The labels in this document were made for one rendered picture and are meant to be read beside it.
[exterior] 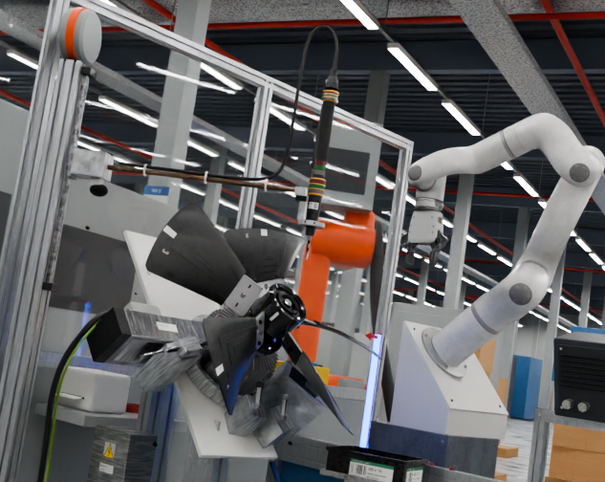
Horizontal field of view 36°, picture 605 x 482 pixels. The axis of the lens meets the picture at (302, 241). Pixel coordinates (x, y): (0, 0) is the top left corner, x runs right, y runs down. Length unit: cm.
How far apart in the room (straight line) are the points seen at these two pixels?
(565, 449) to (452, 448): 882
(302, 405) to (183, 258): 50
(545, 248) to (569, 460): 891
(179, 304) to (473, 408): 98
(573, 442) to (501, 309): 879
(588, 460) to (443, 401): 876
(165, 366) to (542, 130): 126
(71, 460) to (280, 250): 90
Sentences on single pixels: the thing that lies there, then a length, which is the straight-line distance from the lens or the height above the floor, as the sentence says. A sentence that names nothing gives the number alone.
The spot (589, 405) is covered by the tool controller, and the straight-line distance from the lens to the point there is 233.
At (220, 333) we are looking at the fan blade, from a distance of 209.
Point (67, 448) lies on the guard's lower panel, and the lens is 290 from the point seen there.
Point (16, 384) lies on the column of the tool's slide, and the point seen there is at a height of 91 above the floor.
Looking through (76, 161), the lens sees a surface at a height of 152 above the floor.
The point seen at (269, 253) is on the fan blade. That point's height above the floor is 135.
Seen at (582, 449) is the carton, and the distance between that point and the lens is 1158.
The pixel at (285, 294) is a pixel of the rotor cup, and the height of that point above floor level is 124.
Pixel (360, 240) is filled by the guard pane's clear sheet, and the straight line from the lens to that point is 375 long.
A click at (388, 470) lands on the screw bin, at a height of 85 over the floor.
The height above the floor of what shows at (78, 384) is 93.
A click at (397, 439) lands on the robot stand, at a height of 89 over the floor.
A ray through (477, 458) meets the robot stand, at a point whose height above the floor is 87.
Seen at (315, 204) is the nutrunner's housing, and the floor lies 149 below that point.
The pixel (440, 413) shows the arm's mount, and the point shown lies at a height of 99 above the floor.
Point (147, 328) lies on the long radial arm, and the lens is 220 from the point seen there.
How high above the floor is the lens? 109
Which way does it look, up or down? 7 degrees up
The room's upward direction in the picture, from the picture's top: 8 degrees clockwise
